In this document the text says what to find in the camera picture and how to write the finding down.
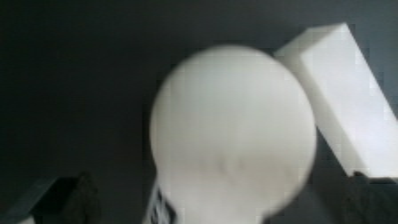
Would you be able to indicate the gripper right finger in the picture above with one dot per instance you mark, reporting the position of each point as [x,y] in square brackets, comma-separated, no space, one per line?
[370,203]

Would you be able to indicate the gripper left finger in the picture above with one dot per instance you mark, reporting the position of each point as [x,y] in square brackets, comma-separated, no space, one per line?
[63,202]

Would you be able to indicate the white lamp bulb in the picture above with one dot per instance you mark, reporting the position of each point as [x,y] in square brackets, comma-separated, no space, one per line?
[234,137]

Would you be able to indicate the white right corner block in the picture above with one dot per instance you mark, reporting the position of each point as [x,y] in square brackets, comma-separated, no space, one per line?
[354,115]

